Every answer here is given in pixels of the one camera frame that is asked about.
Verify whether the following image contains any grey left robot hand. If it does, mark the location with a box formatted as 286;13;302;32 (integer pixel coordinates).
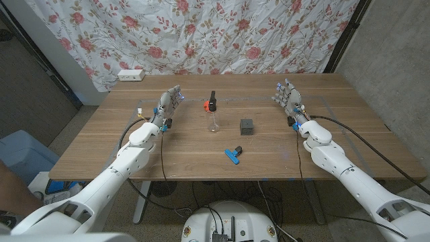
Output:
153;84;185;127

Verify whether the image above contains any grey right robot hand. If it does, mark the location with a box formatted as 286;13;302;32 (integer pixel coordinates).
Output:
271;79;308;124

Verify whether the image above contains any black spray bottle cap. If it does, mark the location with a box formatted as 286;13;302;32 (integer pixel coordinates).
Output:
208;90;218;113

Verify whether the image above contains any clear plastic spray bottle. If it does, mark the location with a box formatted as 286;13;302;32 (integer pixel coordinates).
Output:
207;110;221;133

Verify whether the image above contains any person's forearm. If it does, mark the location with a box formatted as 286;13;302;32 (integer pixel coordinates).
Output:
0;160;43;216

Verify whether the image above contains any dark grey block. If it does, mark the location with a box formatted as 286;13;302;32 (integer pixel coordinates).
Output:
239;118;255;136

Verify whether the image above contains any blue and black clip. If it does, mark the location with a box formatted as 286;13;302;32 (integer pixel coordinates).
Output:
224;145;243;165

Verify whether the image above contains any white power strip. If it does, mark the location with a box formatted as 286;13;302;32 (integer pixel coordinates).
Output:
117;69;146;82

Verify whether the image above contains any floral backdrop cloth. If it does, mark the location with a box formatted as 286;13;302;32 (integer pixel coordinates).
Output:
25;0;361;92

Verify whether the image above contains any black round floor object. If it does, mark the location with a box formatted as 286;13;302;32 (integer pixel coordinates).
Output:
150;180;178;198

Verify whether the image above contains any black backdrop stand pole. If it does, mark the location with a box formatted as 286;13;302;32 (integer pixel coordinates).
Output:
323;0;373;74
0;6;83;110

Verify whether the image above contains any white table leg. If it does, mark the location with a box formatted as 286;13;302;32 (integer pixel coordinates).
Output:
304;179;327;225
132;180;152;225

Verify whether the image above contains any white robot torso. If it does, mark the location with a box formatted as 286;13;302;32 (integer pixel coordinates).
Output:
181;200;279;242

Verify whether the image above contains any blue plastic bin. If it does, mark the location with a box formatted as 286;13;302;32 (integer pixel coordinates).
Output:
0;130;60;186

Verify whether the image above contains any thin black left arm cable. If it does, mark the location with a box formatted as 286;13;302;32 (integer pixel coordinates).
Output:
159;130;169;184

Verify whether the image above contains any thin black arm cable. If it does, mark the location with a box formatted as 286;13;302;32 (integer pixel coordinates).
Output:
159;130;169;184
294;129;409;240

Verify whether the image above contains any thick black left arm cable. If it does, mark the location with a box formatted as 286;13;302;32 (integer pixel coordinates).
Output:
118;116;194;216

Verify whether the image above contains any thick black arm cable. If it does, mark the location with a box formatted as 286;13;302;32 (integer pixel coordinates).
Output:
309;115;430;196
118;116;194;216

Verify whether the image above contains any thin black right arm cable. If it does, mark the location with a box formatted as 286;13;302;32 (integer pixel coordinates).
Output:
294;129;409;240

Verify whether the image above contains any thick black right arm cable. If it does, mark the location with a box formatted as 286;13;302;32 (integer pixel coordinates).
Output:
309;115;430;196

